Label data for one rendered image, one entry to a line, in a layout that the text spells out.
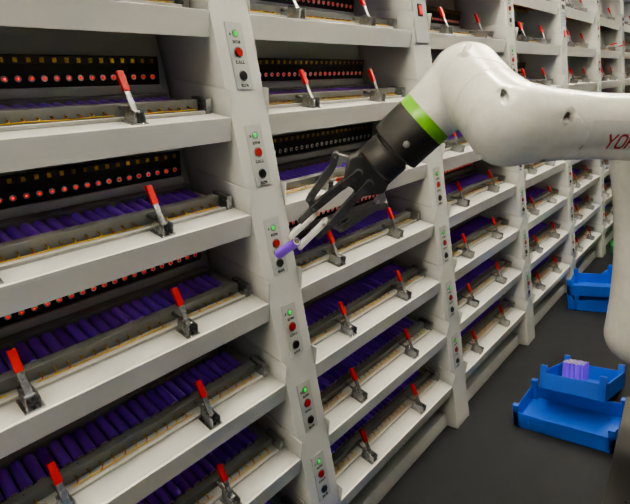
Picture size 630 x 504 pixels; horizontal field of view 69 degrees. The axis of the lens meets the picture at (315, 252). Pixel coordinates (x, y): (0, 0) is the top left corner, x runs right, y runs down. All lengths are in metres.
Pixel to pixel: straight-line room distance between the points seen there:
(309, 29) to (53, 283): 0.75
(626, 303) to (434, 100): 0.61
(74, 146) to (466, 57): 0.58
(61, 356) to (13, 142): 0.34
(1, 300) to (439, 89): 0.68
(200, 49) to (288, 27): 0.21
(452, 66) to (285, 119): 0.43
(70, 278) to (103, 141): 0.22
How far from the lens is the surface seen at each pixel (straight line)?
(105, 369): 0.84
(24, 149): 0.76
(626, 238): 1.07
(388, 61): 1.52
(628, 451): 1.16
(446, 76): 0.71
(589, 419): 1.87
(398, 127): 0.72
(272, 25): 1.06
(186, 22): 0.93
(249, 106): 0.95
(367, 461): 1.40
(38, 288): 0.76
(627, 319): 1.12
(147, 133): 0.83
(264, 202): 0.95
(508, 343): 2.24
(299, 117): 1.05
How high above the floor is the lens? 1.04
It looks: 13 degrees down
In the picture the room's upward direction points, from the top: 10 degrees counter-clockwise
